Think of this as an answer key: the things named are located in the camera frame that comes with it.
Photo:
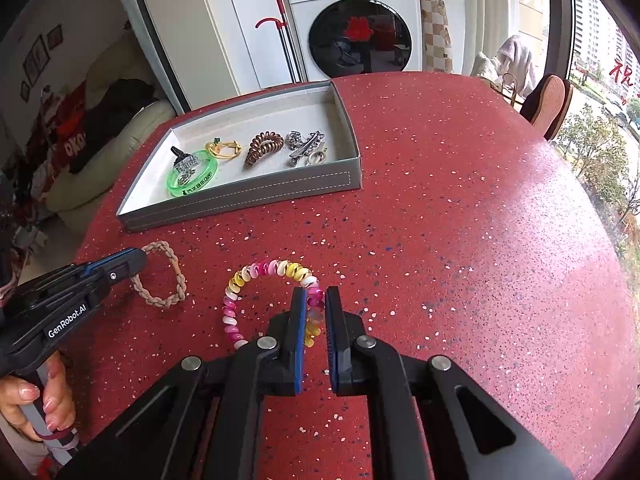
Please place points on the wooden chair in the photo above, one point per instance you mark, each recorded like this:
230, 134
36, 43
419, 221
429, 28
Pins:
550, 105

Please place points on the bronze metal hair clip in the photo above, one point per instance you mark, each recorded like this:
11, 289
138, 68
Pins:
317, 156

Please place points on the cream curtain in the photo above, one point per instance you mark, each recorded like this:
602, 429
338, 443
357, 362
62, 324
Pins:
490, 5

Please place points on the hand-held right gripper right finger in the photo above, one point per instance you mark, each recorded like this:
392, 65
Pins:
334, 340

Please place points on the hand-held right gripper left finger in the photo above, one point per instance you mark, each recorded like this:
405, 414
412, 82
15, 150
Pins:
300, 340

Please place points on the white cabinet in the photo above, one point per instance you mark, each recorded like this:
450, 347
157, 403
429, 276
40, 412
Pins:
200, 25

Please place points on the silver rhinestone hair clip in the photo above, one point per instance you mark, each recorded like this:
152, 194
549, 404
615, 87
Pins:
297, 145

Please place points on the cream cushion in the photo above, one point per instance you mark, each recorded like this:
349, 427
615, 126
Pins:
485, 67

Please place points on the red window decal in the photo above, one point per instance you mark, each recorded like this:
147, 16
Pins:
625, 75

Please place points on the green glitter bangle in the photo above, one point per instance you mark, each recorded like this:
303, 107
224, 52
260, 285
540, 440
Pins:
200, 187

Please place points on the black hair claw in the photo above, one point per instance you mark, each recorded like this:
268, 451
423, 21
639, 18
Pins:
176, 151

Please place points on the white washing machine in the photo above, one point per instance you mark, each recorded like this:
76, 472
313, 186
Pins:
310, 15

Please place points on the checkered hanging cloth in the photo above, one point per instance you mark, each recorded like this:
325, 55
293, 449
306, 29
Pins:
436, 30

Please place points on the person's left hand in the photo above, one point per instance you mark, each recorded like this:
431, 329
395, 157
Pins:
60, 400

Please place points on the framed wall pictures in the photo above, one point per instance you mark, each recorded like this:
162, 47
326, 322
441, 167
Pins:
37, 60

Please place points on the cream leather sofa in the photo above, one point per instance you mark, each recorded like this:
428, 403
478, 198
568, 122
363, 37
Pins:
125, 135

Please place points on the red printed clothing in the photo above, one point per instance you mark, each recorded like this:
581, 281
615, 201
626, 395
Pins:
65, 130

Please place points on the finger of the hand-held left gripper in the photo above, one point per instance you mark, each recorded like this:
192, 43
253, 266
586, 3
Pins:
127, 270
117, 256

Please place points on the pale pink cloth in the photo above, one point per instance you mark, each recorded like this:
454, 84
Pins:
517, 60

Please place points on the black clothing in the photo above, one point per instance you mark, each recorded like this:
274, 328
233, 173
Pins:
120, 105

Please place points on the grey jewelry tray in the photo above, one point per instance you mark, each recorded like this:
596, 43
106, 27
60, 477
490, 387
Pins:
250, 192

